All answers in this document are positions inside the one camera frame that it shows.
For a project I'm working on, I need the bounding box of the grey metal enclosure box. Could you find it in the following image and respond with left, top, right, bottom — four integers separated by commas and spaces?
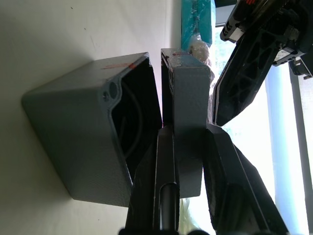
21, 51, 164, 209

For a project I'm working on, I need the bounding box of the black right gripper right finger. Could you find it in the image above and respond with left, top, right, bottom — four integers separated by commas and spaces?
203, 123, 290, 235

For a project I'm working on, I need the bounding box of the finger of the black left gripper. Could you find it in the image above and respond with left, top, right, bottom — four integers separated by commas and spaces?
212, 23, 280, 127

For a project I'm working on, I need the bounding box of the grey metal box lid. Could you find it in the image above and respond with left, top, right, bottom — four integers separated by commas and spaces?
160, 48, 211, 198

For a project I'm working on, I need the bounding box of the grey window frame post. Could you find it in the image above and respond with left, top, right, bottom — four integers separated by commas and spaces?
288, 61, 313, 221

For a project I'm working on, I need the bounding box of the clear plastic bag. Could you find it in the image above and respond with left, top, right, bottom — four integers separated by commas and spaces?
189, 34, 217, 123

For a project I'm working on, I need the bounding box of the teal plastic package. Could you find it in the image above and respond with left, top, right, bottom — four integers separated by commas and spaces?
180, 0, 212, 49

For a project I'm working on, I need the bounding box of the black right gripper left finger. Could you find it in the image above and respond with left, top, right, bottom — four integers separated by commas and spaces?
124, 126, 180, 233

